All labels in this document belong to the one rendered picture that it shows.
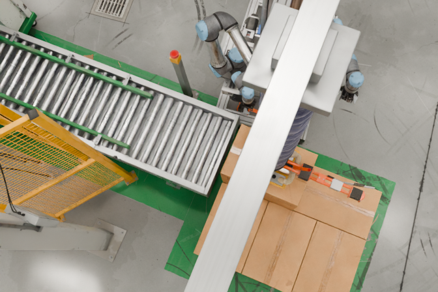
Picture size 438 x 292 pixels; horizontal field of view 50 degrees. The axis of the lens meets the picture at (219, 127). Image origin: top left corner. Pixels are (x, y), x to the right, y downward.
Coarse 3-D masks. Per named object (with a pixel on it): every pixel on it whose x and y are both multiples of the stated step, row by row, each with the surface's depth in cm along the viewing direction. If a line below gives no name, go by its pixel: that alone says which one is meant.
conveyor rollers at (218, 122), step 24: (0, 48) 414; (0, 72) 410; (72, 72) 405; (96, 72) 404; (48, 96) 400; (72, 96) 399; (96, 96) 399; (72, 120) 394; (96, 120) 394; (216, 120) 389
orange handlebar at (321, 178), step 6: (288, 162) 311; (294, 162) 311; (288, 168) 310; (318, 174) 308; (318, 180) 306; (324, 180) 306; (330, 180) 306; (348, 186) 305; (342, 192) 305; (348, 192) 304
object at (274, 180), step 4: (276, 172) 321; (280, 172) 322; (272, 176) 318; (276, 176) 320; (280, 176) 320; (284, 176) 320; (272, 180) 320; (276, 180) 320; (272, 184) 321; (276, 184) 319; (280, 184) 319; (284, 184) 319; (284, 188) 318
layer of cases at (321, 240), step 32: (320, 192) 369; (256, 224) 365; (288, 224) 364; (320, 224) 363; (352, 224) 362; (256, 256) 359; (288, 256) 358; (320, 256) 357; (352, 256) 356; (288, 288) 352; (320, 288) 351
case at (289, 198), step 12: (240, 132) 343; (240, 144) 341; (228, 156) 339; (312, 156) 336; (228, 168) 337; (228, 180) 355; (300, 180) 332; (276, 192) 331; (288, 192) 330; (300, 192) 330; (288, 204) 339
